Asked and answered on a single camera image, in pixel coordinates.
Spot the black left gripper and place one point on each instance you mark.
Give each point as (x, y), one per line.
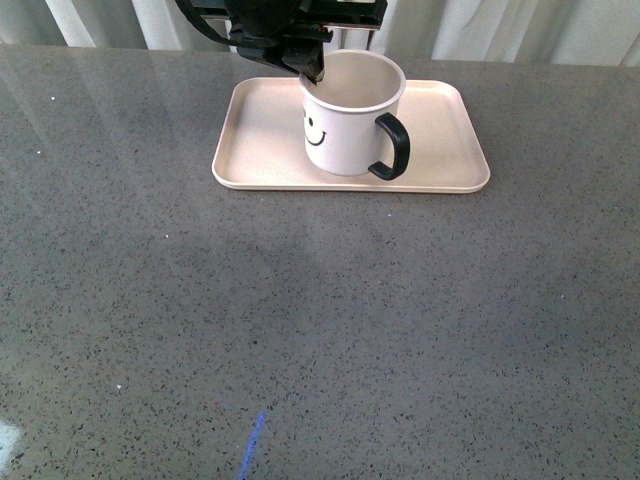
(262, 30)

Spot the white pleated curtain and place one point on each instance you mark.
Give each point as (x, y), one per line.
(603, 33)

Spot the white smiley face mug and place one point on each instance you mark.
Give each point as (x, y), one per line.
(350, 124)

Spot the beige rectangular tray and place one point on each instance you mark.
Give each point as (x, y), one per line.
(261, 143)

